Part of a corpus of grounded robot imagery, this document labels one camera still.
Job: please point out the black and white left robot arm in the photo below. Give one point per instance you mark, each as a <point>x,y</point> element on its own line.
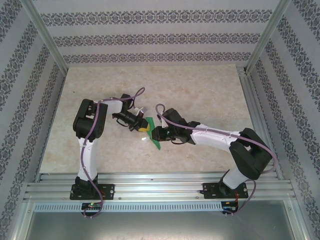
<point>87,120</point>

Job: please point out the left small circuit board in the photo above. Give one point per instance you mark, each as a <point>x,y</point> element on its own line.
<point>92,206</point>

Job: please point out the small circuit board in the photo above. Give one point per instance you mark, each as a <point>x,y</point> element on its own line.
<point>92,206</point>
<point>229,209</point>

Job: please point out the aluminium side rail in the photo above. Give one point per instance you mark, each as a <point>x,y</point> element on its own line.
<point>257,117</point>

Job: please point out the aluminium mounting rail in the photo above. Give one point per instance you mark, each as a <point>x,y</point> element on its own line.
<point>160,186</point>

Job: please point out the green square paper sheet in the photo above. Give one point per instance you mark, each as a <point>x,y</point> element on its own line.
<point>152,122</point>

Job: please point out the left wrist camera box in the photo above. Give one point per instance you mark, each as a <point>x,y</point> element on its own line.
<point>142,111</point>

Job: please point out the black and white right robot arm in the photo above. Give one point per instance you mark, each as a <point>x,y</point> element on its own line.
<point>250,155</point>

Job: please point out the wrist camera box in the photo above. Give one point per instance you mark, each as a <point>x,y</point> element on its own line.
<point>161,122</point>
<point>142,111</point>

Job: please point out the aluminium frame post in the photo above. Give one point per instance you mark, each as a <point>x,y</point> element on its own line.
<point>267,35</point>
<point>45,35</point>

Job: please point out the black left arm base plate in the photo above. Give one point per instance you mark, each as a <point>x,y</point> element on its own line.
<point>110,191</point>

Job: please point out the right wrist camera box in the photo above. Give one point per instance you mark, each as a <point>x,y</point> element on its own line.
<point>161,122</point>

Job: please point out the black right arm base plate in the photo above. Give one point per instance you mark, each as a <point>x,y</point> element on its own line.
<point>210,191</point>

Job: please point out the right small circuit board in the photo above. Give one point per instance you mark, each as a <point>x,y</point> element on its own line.
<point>229,209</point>

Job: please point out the grey metal sheet panel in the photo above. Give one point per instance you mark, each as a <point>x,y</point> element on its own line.
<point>160,226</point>

